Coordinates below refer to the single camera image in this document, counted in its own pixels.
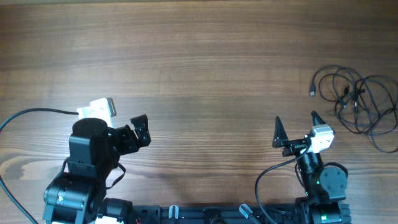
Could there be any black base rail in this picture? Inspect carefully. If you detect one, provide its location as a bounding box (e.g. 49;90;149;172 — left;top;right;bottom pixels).
129;204;308;224

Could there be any thick black usb cable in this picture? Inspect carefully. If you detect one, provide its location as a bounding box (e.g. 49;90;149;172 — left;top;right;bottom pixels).
309;64;368;108

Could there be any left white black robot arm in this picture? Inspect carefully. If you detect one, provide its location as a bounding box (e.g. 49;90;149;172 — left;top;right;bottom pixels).
43;115;151;223

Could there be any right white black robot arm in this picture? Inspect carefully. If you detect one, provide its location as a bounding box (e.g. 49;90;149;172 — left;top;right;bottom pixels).
272;111;351;224

